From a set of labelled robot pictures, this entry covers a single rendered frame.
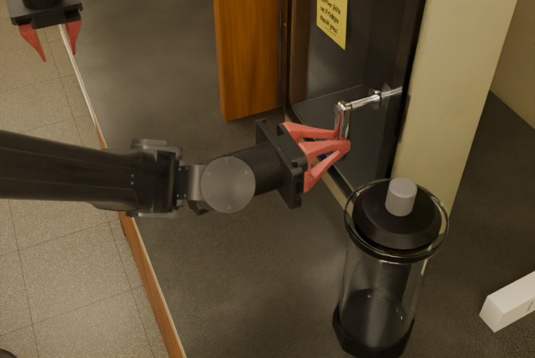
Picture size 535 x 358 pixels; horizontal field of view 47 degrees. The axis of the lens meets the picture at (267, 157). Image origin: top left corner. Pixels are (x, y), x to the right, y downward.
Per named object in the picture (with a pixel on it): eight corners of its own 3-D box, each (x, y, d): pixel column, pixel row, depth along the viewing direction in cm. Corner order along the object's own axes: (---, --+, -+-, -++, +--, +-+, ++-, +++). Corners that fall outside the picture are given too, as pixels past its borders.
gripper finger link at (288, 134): (335, 104, 76) (265, 126, 73) (365, 139, 71) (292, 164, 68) (332, 145, 80) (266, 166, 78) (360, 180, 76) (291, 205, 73)
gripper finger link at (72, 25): (91, 60, 97) (79, 7, 91) (45, 71, 95) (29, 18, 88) (83, 39, 102) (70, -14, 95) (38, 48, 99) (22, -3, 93)
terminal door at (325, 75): (285, 107, 105) (291, -141, 77) (379, 235, 85) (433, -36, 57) (280, 107, 105) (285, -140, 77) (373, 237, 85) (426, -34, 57)
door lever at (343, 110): (373, 155, 78) (363, 142, 80) (383, 96, 71) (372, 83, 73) (336, 167, 76) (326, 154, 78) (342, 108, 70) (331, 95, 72)
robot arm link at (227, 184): (129, 139, 70) (123, 215, 69) (138, 130, 59) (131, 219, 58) (232, 148, 74) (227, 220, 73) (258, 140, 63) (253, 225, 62)
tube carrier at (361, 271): (392, 279, 84) (419, 169, 69) (429, 348, 77) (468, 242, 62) (318, 298, 82) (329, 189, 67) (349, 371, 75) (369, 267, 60)
